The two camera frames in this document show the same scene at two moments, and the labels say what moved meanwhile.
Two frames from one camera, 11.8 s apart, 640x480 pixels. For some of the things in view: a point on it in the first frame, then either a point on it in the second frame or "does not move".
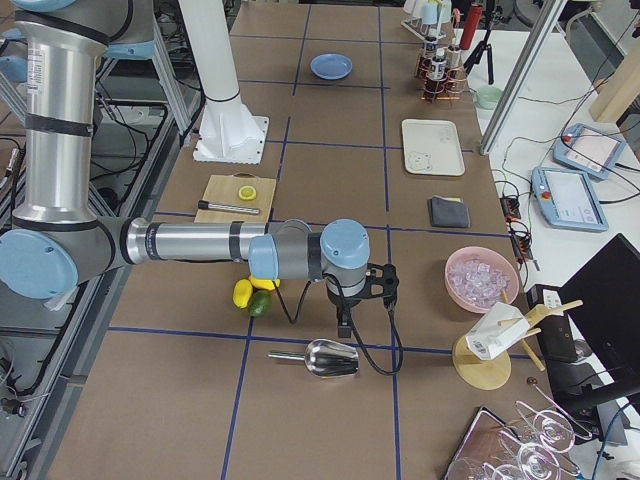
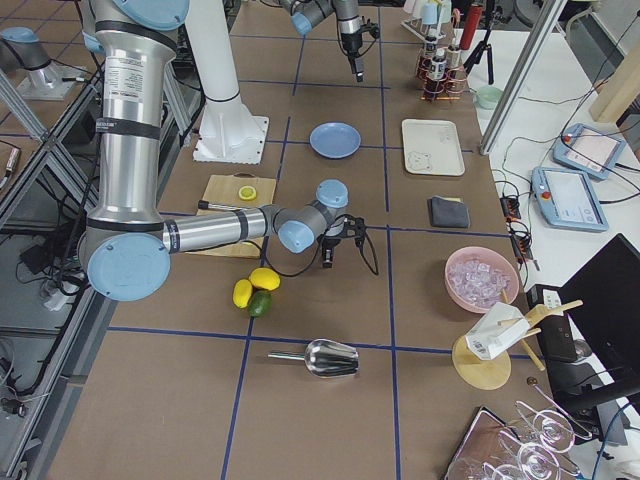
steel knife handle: (240, 209) does not move
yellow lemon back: (265, 284) does not move
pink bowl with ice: (478, 278) does not move
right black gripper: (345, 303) to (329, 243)
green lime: (261, 303) does not move
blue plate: (331, 66) to (334, 139)
